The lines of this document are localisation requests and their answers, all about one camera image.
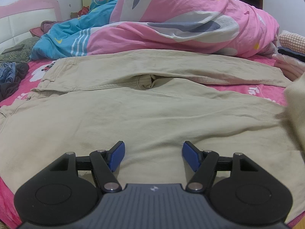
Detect beige khaki trousers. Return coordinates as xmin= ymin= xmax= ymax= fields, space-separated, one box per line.
xmin=1 ymin=50 xmax=304 ymax=221

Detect dark blue crumpled clothes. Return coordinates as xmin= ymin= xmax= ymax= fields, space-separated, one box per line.
xmin=0 ymin=62 xmax=29 ymax=101

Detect pink floral bed sheet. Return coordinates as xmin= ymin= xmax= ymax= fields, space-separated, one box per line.
xmin=1 ymin=60 xmax=286 ymax=228

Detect pink white folded garment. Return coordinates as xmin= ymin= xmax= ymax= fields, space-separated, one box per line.
xmin=272 ymin=54 xmax=305 ymax=81

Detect olive patterned pillow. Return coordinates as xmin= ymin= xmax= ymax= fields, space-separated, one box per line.
xmin=1 ymin=37 xmax=40 ymax=63

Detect dark blue folded garment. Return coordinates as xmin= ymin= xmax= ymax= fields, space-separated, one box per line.
xmin=278 ymin=47 xmax=305 ymax=62

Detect beige knitted folded sweater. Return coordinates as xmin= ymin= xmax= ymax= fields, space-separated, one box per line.
xmin=279 ymin=31 xmax=305 ymax=54

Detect maroon garment by headboard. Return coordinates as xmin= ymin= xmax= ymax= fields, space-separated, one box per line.
xmin=30 ymin=21 xmax=57 ymax=37

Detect pink white headboard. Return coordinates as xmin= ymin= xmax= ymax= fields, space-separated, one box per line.
xmin=1 ymin=0 xmax=62 ymax=52

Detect pink and blue quilt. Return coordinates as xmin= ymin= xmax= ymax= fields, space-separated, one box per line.
xmin=30 ymin=0 xmax=279 ymax=60

